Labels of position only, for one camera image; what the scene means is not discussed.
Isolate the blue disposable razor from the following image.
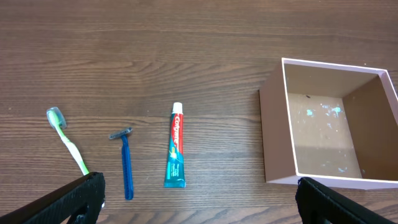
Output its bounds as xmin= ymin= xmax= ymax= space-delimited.
xmin=109 ymin=127 xmax=134 ymax=200

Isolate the green toothbrush with cap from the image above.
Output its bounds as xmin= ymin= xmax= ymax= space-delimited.
xmin=46 ymin=107 xmax=89 ymax=175

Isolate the Colgate toothpaste tube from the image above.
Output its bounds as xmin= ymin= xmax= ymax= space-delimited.
xmin=164 ymin=102 xmax=186 ymax=188

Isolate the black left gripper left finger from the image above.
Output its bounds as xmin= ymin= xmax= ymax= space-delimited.
xmin=1 ymin=172 xmax=105 ymax=224

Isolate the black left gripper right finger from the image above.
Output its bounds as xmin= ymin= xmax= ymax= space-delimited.
xmin=295 ymin=177 xmax=393 ymax=224

